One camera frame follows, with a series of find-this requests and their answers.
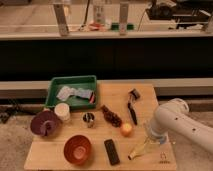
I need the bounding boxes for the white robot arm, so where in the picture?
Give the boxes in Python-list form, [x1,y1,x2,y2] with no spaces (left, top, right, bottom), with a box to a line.
[145,98,213,154]

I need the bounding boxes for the blue plastic cup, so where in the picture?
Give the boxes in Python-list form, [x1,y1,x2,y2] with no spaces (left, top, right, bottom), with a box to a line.
[157,135,167,145]

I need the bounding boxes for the small metal cup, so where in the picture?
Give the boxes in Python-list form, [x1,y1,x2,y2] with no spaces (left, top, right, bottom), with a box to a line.
[83,113,95,128]

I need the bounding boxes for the white paper cup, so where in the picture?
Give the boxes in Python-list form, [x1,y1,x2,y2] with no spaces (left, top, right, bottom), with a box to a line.
[54,103,70,122]

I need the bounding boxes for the orange fruit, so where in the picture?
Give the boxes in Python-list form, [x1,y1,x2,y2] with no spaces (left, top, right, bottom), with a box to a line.
[120,123,133,137]

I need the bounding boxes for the black remote control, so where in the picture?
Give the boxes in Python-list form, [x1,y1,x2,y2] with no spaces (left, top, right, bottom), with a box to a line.
[104,139,120,165]

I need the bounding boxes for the brown grape bunch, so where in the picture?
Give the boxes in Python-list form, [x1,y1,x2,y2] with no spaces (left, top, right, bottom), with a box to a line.
[101,105,122,127]

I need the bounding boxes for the black dish brush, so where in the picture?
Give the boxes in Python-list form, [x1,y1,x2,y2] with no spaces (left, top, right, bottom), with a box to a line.
[127,89,140,125]

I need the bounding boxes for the red item in tray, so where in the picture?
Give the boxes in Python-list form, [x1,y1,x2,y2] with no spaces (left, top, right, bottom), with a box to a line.
[89,93,95,103]

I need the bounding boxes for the orange-brown bowl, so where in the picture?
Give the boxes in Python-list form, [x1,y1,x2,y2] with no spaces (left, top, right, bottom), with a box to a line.
[63,135,92,165]

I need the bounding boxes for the green plastic tray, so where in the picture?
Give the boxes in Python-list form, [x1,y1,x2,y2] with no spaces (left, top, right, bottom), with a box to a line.
[45,75,98,109]

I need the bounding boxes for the grey-blue cloth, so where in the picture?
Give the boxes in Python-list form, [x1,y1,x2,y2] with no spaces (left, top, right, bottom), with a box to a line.
[57,86,93,101]

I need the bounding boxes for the purple bowl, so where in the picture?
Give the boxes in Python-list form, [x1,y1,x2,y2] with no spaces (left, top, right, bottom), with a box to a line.
[30,111,61,136]

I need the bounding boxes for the green objects on shelf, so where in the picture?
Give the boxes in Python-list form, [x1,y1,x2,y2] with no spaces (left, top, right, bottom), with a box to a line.
[110,22,135,31]

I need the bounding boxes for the red object on shelf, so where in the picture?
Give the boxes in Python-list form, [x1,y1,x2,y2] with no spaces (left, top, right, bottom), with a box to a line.
[89,23,106,31]

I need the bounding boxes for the black equipment on shelf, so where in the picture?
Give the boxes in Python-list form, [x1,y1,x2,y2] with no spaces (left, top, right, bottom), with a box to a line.
[146,0,213,29]

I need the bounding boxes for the right metal frame post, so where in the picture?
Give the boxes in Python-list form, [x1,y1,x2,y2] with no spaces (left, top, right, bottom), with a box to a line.
[119,1,129,35]

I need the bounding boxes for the metal frame post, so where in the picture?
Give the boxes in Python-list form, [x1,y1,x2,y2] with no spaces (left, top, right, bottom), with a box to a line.
[53,2,69,36]
[119,1,129,35]

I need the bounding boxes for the left metal frame post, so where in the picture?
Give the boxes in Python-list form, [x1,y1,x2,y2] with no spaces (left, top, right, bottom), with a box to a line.
[53,2,69,36]

